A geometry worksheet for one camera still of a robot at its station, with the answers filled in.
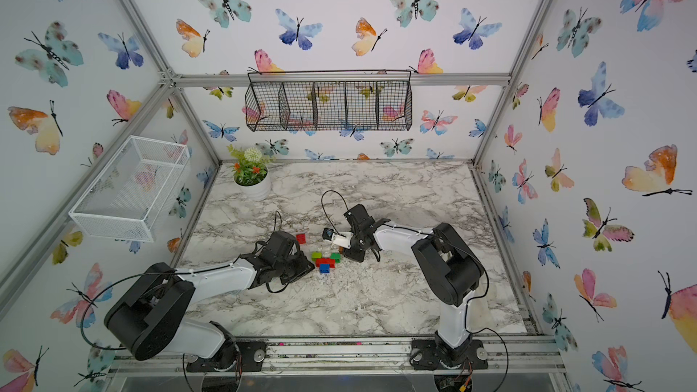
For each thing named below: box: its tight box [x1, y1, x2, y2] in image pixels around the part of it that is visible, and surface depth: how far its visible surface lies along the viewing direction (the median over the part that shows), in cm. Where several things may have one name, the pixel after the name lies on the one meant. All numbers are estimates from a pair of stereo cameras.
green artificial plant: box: [226, 144, 276, 187], surface depth 101 cm
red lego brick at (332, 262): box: [315, 257, 337, 268], surface depth 91 cm
